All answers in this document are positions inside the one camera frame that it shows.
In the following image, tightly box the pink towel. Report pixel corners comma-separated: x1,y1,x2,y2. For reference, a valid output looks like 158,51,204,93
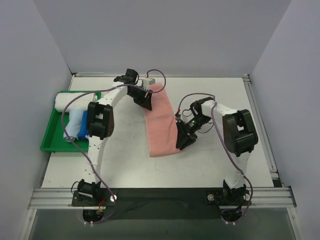
144,83,180,157

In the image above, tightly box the light blue towel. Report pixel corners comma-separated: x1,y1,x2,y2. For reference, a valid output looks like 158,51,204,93
63,108,84,143

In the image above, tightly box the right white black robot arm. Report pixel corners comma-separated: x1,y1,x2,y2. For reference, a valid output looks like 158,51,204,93
175,94,259,205

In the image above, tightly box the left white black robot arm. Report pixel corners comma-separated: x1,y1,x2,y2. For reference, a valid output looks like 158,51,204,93
77,68,155,206

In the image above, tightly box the rolled dark blue towel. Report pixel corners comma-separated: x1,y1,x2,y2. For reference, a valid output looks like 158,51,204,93
77,111,89,140

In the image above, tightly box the rolled white towel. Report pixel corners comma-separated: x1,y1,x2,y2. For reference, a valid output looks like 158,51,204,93
54,92,98,113

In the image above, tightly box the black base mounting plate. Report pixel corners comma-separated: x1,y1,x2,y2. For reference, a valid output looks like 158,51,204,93
71,187,250,222

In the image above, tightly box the green plastic tray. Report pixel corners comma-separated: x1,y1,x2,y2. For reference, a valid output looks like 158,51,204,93
40,91,101,153

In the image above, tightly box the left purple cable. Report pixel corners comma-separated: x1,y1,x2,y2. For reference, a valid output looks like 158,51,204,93
61,68,168,225

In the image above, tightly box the purple cable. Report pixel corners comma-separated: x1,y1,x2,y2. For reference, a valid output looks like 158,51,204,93
61,68,168,225
176,93,254,223

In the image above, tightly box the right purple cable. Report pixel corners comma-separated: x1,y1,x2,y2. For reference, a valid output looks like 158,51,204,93
176,93,254,223

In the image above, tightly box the aluminium front rail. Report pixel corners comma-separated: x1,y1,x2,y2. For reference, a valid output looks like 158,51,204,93
28,187,297,209

